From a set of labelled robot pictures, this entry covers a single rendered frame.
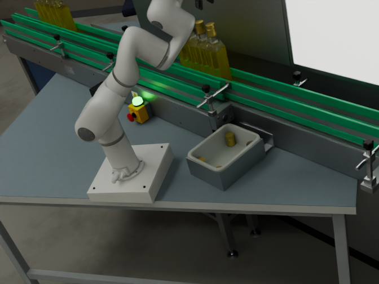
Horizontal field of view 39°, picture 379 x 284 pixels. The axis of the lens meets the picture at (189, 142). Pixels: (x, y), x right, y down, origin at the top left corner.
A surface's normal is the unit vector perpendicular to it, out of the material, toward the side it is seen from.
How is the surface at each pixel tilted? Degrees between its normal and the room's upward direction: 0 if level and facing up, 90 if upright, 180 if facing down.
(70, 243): 0
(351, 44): 90
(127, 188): 5
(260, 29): 90
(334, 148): 90
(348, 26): 90
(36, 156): 0
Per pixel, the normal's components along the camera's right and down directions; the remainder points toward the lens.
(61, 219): -0.23, -0.79
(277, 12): -0.71, 0.54
